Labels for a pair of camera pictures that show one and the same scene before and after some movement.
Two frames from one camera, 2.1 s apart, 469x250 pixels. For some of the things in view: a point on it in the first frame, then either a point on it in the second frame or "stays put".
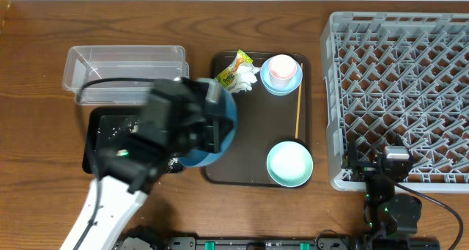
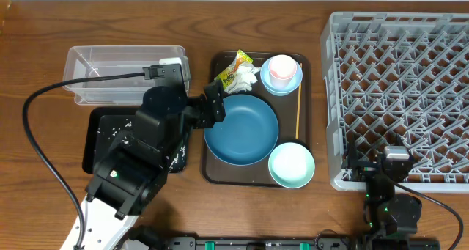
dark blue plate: x=201 y=157 to x=248 y=133
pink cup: x=282 y=68 stays put
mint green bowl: x=289 y=164 stays put
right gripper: x=352 y=160 stays put
